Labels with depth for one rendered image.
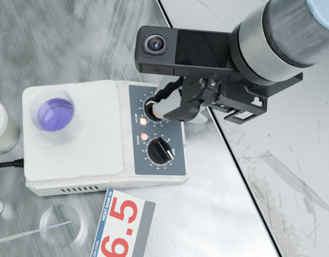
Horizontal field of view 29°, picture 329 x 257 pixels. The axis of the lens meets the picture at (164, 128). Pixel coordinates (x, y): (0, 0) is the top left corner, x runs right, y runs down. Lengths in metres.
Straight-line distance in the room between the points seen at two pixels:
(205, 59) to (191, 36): 0.03
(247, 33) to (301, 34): 0.07
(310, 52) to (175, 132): 0.29
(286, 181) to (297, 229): 0.06
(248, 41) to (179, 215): 0.31
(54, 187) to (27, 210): 0.08
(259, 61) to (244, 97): 0.09
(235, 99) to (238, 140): 0.18
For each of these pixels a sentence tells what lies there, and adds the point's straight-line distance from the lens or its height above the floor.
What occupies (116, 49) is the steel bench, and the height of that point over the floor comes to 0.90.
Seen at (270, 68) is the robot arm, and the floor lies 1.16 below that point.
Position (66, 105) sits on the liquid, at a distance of 0.75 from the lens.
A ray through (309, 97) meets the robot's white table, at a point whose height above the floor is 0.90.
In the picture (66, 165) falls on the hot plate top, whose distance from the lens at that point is 0.77.
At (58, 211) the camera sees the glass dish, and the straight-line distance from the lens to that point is 0.85.
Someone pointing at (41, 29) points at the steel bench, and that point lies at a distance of 0.93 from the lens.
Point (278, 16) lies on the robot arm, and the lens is 0.58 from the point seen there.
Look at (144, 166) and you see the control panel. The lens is 0.79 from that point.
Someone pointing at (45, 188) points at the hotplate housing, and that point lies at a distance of 0.80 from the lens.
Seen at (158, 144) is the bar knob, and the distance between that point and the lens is 0.79.
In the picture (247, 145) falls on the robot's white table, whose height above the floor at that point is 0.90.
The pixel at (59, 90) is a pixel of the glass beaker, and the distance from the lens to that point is 0.73.
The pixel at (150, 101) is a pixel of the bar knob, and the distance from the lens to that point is 0.80.
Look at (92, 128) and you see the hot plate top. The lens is 0.78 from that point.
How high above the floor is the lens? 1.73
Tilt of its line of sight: 75 degrees down
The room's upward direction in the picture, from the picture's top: 7 degrees counter-clockwise
